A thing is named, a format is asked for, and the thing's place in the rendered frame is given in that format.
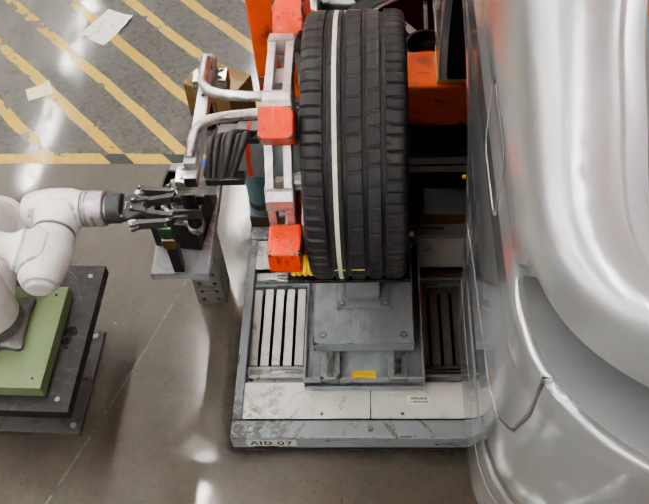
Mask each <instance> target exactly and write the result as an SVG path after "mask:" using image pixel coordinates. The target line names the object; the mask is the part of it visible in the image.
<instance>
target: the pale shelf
mask: <svg viewBox="0 0 649 504"><path fill-rule="evenodd" d="M177 167H183V163H171V165H170V170H176V169H177ZM222 188H223V186H217V187H216V195H217V202H216V206H215V209H214V212H213V215H212V218H211V221H210V224H209V228H208V231H207V234H206V237H205V240H204V243H203V247H202V250H193V249H183V248H181V252H182V255H183V258H184V261H185V263H186V264H187V265H186V272H185V274H174V269H173V266H172V264H171V261H170V258H169V255H168V252H167V249H164V247H163V246H157V245H156V247H155V253H154V258H153V264H152V269H151V276H152V278H153V280H177V279H210V278H211V273H212V265H213V257H214V249H215V242H216V234H217V226H218V219H219V211H220V203H221V195H222Z"/></svg>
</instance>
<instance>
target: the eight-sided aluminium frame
mask: <svg viewBox="0 0 649 504"><path fill-rule="evenodd" d="M301 41H302V40H300V39H299V38H298V37H297V33H273V34H269V37H268V40H267V48H268V50H267V60H266V70H265V80H264V89H263V90H262V106H293V81H294V66H295V62H296V64H297V73H298V82H299V81H300V55H301ZM277 57H279V61H280V64H281V68H284V74H283V86H282V90H275V83H274V82H275V71H276V68H277ZM299 84H300V82H299ZM295 101H296V109H297V118H298V121H299V98H295ZM264 163H265V187H264V196H265V207H266V211H267V212H268V217H269V223H270V225H280V224H281V223H280V217H279V211H286V224H298V219H297V211H296V192H301V172H293V145H283V169H284V182H278V183H275V157H274V145H266V146H265V145H264ZM301 225H302V230H303V237H304V254H305V252H306V251H307V250H306V242H305V233H304V222H303V208H302V218H301Z"/></svg>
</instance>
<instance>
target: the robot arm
mask: <svg viewBox="0 0 649 504"><path fill-rule="evenodd" d="M136 187H137V190H136V191H135V192H134V193H131V194H127V195H126V194H123V193H107V191H105V190H92V191H89V190H85V191H82V190H76V189H73V188H49V189H42V190H37V191H33V192H30V193H28V194H26V195H25V196H24V197H23V198H22V200H21V202H20V203H19V202H17V201H16V200H14V199H12V198H10V197H7V196H2V195H0V350H12V351H15V352H20V351H22V350H23V349H24V346H25V344H24V338H25V334H26V331H27V327H28V323H29V320H30V316H31V312H32V309H33V308H34V306H35V305H36V299H35V297H33V296H27V297H22V298H16V297H15V295H16V278H17V280H18V282H19V284H20V286H21V287H22V289H23V290H24V291H26V292H27V293H29V294H31V295H34V296H45V295H48V294H50V293H52V292H54V291H55V290H57V289H58V287H59V286H60V285H61V283H62V282H63V280H64V278H65V276H66V274H67V272H68V270H69V267H70V264H71V261H72V257H73V252H74V242H75V238H76V236H77V234H78V232H79V231H80V229H81V227H106V226H107V225H108V224H122V223H124V222H126V223H129V224H128V225H129V227H130V230H131V232H135V231H138V230H143V229H159V228H170V227H171V224H175V223H176V221H181V220H182V221H185V220H188V219H203V217H204V216H203V212H202V209H173V213H172V212H167V211H159V210H151V209H147V208H151V206H157V205H164V204H170V203H177V206H179V205H182V201H181V198H180V196H179V195H178V194H177V193H176V191H175V188H174V187H146V186H143V185H140V184H139V185H137V186H136ZM140 196H141V197H140ZM149 196H150V197H149ZM146 203H147V204H146ZM138 219H141V220H138ZM29 228H30V229H29Z"/></svg>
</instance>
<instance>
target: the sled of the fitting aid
mask: <svg viewBox="0 0 649 504"><path fill-rule="evenodd" d="M410 248H411V272H412V296H413V320H414V350H400V351H314V348H313V327H314V302H315V283H307V304H306V325H305V347H304V368H303V381H304V387H305V390H424V389H425V361H424V341H423V320H422V300H421V280H420V259H419V243H410Z"/></svg>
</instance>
